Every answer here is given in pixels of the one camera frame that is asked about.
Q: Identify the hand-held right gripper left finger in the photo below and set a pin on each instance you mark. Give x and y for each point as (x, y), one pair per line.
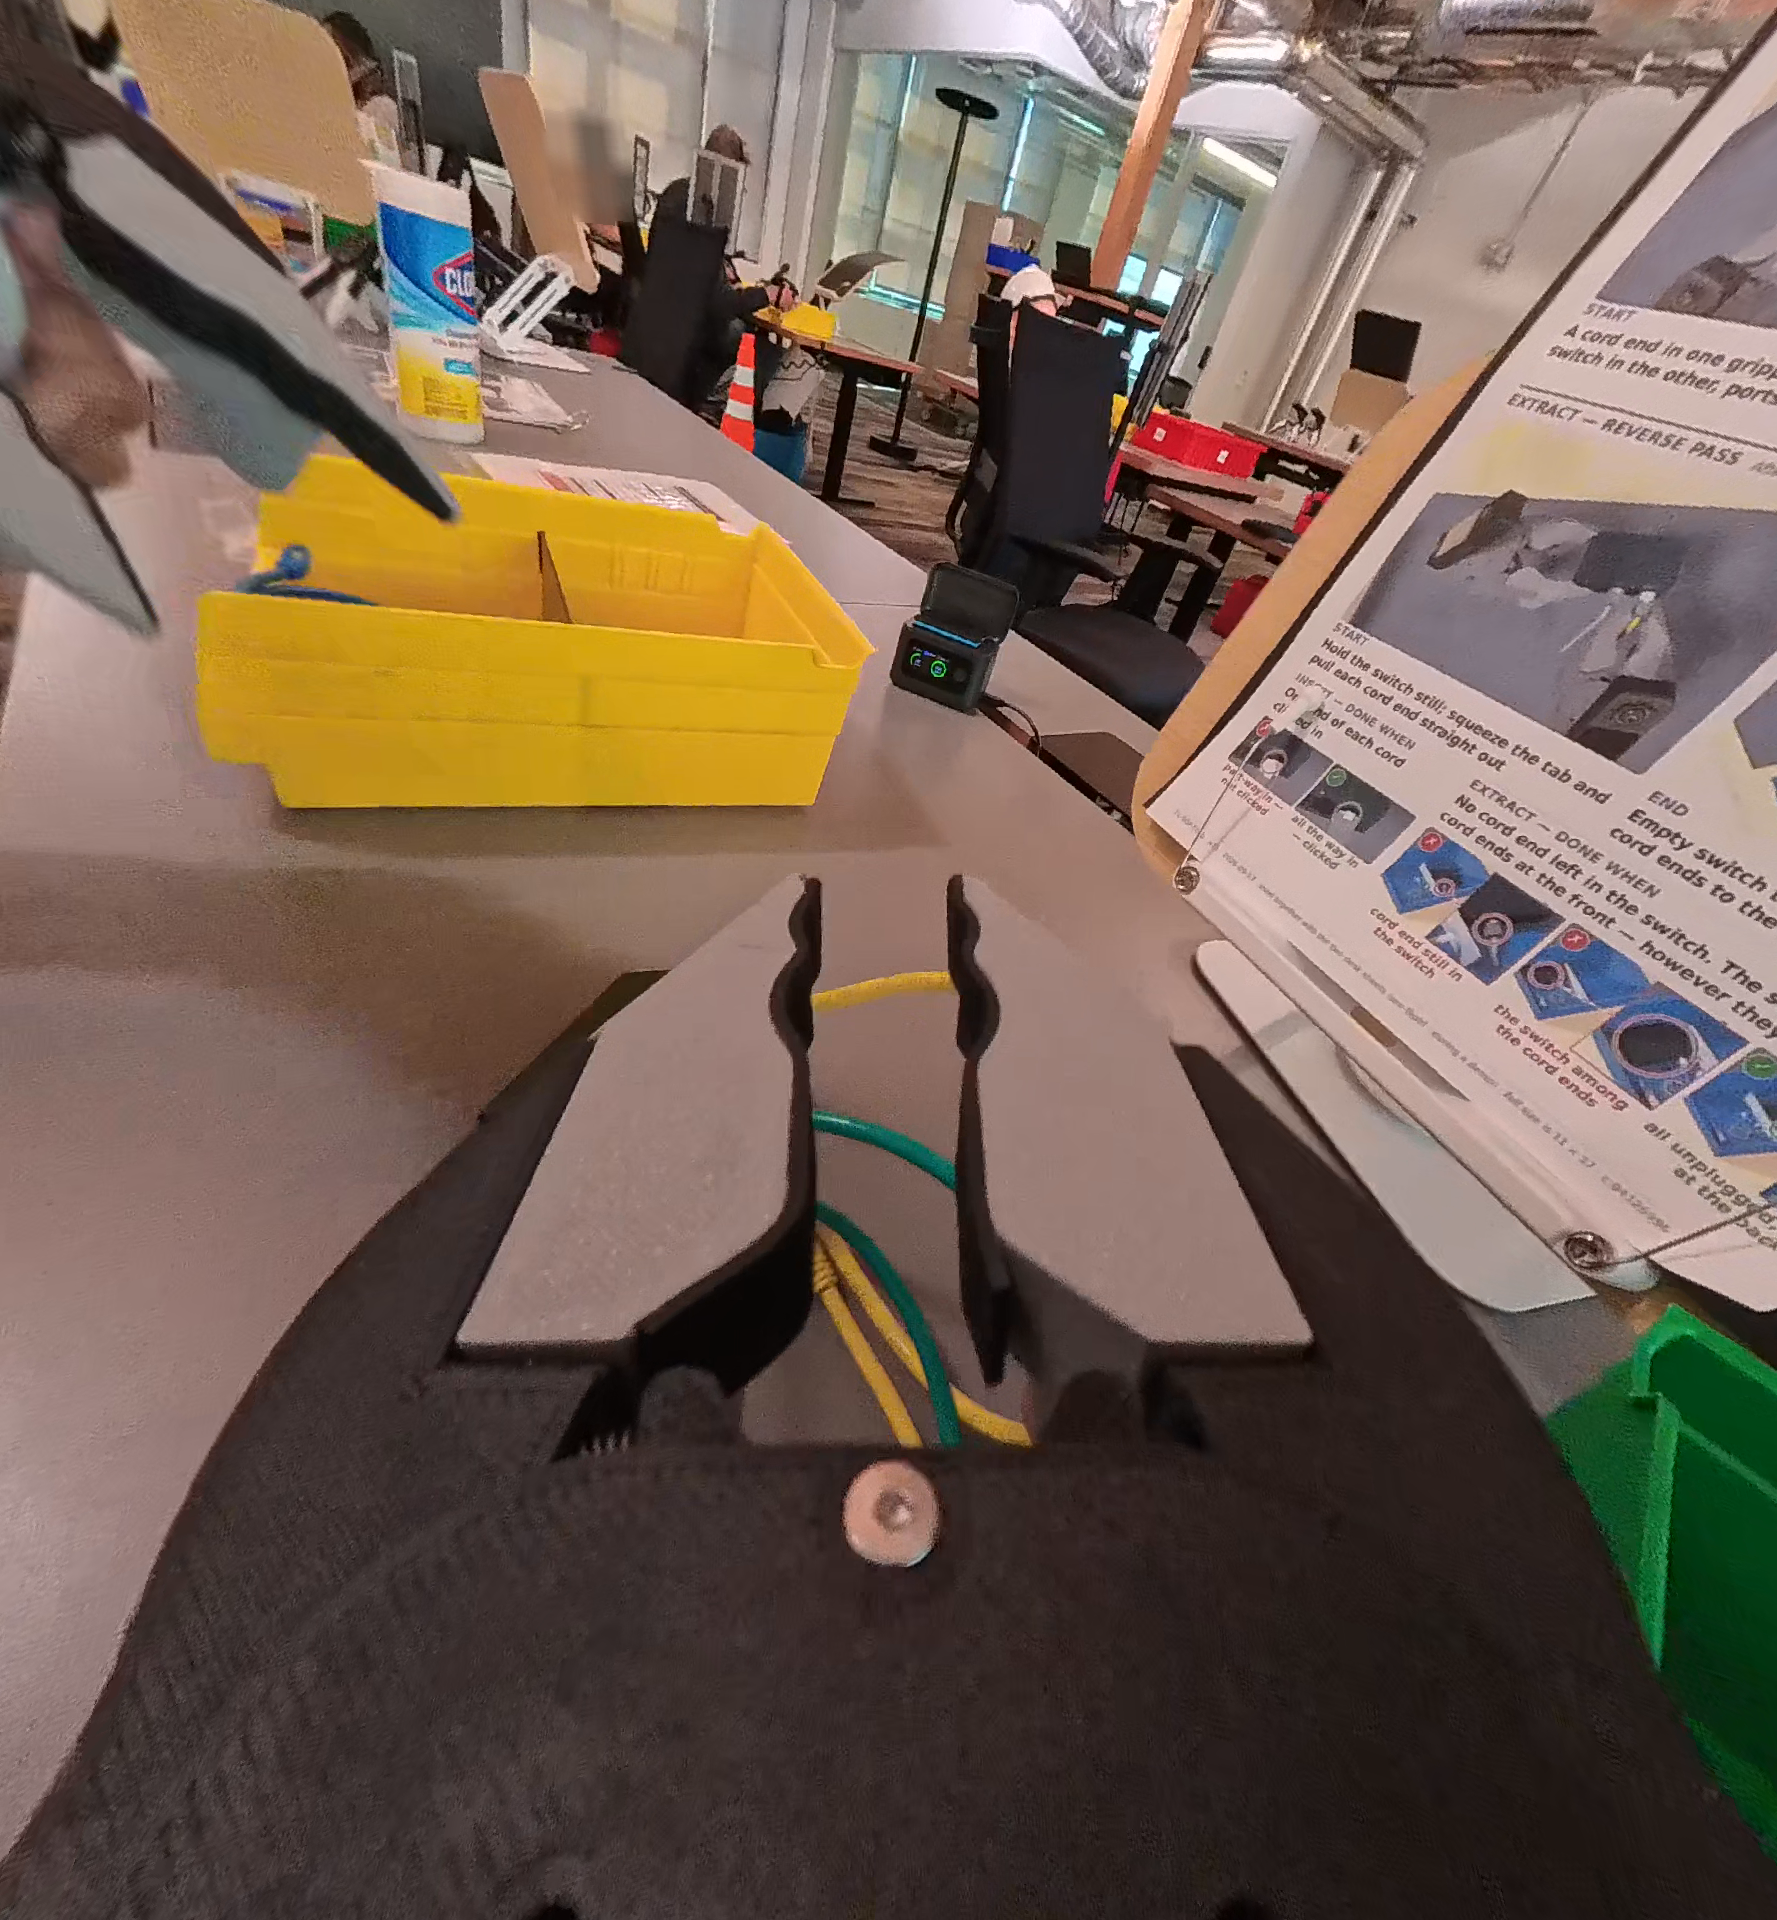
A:
(649, 1170)

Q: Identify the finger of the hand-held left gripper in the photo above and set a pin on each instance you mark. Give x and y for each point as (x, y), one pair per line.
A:
(2, 479)
(213, 330)

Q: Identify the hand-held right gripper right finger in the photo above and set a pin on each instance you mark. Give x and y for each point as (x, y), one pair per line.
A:
(1113, 1184)

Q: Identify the yellow plastic bin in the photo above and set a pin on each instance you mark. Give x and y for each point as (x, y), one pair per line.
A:
(527, 721)

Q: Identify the person's left hand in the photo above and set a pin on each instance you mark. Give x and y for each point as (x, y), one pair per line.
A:
(78, 362)

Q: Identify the wipes canister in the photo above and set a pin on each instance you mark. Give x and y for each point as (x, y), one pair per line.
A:
(431, 301)

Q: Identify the tan divider board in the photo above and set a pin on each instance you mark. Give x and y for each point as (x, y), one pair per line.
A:
(534, 180)
(243, 103)

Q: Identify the white poster stand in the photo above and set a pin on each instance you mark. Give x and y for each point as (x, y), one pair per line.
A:
(1369, 1078)

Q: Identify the white laptop stand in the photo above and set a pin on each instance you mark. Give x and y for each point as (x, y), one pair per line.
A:
(534, 309)

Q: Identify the printed papers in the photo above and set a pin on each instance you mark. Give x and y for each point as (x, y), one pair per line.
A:
(617, 493)

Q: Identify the orange traffic cone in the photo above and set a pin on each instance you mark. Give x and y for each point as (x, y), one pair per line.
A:
(740, 398)

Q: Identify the black charging case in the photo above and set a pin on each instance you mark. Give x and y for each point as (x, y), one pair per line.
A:
(950, 646)

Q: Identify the tan backing board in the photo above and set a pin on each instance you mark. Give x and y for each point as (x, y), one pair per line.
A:
(1279, 631)

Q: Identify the printed instruction poster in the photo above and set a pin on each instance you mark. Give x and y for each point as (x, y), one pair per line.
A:
(1579, 675)

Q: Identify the green plastic bin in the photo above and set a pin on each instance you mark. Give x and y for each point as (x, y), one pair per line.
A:
(1727, 1575)

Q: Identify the black office chair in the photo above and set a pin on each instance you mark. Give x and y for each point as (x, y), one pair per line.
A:
(1055, 449)

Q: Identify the red plastic bin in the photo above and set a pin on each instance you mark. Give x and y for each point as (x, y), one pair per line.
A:
(1196, 447)

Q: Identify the black floor lamp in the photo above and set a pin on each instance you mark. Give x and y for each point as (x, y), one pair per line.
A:
(967, 102)

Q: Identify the wooden post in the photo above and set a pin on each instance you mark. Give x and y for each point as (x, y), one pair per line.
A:
(1151, 134)

